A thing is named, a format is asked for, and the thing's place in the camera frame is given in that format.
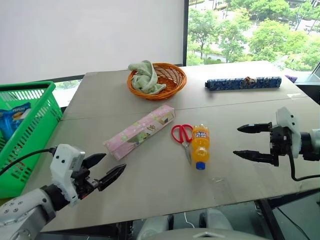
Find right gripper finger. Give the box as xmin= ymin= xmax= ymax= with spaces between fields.
xmin=236 ymin=121 xmax=273 ymax=135
xmin=232 ymin=149 xmax=280 ymax=167

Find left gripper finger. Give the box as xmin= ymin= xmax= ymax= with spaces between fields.
xmin=97 ymin=163 xmax=127 ymax=192
xmin=83 ymin=152 xmax=107 ymax=171

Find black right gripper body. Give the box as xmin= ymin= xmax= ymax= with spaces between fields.
xmin=269 ymin=125 xmax=293 ymax=158

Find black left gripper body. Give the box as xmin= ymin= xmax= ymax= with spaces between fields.
xmin=71 ymin=165 xmax=101 ymax=201

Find green plastic shopping basket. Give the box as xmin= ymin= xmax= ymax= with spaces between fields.
xmin=0 ymin=80 xmax=64 ymax=200

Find orange wicker basket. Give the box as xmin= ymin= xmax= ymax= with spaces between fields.
xmin=127 ymin=62 xmax=188 ymax=101

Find blue patterned long box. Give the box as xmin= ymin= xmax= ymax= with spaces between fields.
xmin=204 ymin=75 xmax=283 ymax=92

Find long pink floral box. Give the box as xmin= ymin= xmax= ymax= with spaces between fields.
xmin=102 ymin=104 xmax=177 ymax=161

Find orange soda bottle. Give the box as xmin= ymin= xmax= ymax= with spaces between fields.
xmin=190 ymin=123 xmax=211 ymax=171

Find black table leg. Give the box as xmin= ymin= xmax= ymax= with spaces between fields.
xmin=256 ymin=198 xmax=286 ymax=240

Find blue snack bag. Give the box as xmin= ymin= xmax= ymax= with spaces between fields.
xmin=0 ymin=100 xmax=33 ymax=149

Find light green towel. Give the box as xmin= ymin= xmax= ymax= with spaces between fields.
xmin=127 ymin=59 xmax=167 ymax=96

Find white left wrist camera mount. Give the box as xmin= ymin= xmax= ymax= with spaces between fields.
xmin=49 ymin=143 xmax=86 ymax=208

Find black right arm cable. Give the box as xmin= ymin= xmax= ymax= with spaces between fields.
xmin=288 ymin=152 xmax=320 ymax=182

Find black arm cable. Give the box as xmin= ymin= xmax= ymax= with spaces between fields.
xmin=0 ymin=147 xmax=56 ymax=176
xmin=288 ymin=152 xmax=320 ymax=182

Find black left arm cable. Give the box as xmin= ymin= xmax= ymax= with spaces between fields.
xmin=0 ymin=147 xmax=56 ymax=176

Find red handled scissors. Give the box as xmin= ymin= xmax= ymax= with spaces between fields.
xmin=170 ymin=123 xmax=194 ymax=165

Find thin white cable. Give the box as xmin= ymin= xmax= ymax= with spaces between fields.
xmin=183 ymin=212 xmax=196 ymax=229

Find black window frame post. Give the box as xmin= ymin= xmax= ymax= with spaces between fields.
xmin=181 ymin=0 xmax=190 ymax=67

